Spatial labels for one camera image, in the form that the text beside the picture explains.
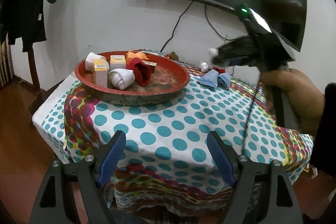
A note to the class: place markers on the red rolled sock back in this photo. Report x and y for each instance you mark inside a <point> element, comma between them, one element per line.
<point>220,71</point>

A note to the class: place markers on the white sock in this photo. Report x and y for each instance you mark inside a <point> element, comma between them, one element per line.
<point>121,78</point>
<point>90,58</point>

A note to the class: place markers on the orange plush toy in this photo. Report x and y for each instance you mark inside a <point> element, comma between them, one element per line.
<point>132,55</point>

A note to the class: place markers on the person right hand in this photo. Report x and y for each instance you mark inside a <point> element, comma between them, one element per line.
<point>307,101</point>

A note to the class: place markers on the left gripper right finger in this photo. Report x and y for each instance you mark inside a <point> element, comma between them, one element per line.
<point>261,193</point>

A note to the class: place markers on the polka dot tablecloth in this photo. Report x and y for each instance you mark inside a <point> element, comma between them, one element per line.
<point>166,160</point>

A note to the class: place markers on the red sock front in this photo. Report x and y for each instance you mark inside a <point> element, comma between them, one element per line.
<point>142,72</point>

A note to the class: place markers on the round red tray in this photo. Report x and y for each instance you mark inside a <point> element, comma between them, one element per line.
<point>167,82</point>

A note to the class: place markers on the beige medicine box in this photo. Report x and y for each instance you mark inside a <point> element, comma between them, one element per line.
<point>151,65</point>

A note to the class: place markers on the small white sock ball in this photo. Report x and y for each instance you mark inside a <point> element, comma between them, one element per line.
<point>204,67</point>

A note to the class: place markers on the light blue sock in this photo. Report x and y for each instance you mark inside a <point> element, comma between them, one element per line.
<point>213,80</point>

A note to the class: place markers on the yellow cartoon medicine box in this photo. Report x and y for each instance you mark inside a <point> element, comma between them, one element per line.
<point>100,72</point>

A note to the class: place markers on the red sock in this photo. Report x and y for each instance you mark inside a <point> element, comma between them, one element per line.
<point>142,72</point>
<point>220,71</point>

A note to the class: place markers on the white yellow box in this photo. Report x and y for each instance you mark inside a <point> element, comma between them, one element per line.
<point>117,62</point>

